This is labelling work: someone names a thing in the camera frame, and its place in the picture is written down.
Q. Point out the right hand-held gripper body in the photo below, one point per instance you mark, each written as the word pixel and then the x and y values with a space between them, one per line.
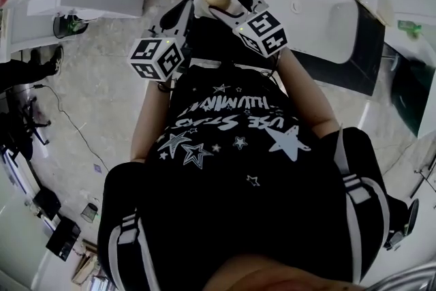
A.
pixel 262 34

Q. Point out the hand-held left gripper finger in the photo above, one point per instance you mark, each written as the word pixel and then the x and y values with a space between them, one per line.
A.
pixel 188 20
pixel 173 15

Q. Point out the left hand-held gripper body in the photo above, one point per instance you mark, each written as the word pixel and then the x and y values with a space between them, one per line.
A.
pixel 155 59

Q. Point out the person's right forearm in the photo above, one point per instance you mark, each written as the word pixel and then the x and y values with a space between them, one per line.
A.
pixel 303 92

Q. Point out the person's left forearm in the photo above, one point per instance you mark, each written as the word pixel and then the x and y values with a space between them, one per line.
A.
pixel 150 119

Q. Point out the white sink basin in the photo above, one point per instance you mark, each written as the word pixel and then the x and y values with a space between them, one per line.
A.
pixel 306 17

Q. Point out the black waste bin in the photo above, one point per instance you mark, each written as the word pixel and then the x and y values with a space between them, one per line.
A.
pixel 69 26

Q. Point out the white shelf unit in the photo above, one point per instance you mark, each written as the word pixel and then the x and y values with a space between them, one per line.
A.
pixel 30 30

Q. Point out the black office chair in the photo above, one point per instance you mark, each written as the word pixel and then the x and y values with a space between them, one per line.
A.
pixel 24 126

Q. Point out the green bottle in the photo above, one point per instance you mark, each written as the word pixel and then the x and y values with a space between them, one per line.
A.
pixel 410 27

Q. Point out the dark green bin white lid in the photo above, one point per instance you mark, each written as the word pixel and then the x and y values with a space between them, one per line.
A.
pixel 412 95

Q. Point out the mesh waste basket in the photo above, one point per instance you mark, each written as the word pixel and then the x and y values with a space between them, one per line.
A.
pixel 89 213

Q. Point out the black star print t-shirt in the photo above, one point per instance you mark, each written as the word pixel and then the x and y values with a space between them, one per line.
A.
pixel 238 208

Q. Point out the black box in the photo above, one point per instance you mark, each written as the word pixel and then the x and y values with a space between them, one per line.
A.
pixel 63 238

